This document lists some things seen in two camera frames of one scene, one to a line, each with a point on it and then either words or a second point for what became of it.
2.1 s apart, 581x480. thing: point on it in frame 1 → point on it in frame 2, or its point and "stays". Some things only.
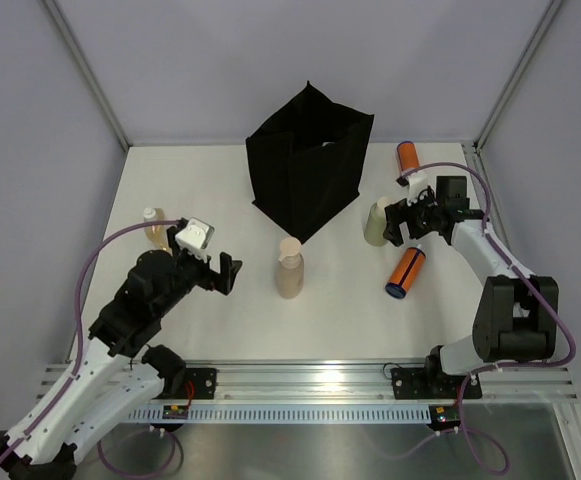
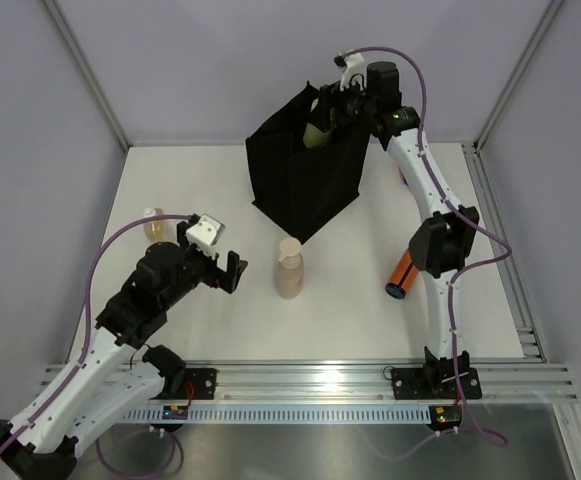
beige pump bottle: (290, 274) stays
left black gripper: (211, 280) stays
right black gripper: (400, 212) → (325, 93)
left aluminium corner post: (60, 22) stays
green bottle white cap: (376, 221) → (314, 137)
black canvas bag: (307, 159) stays
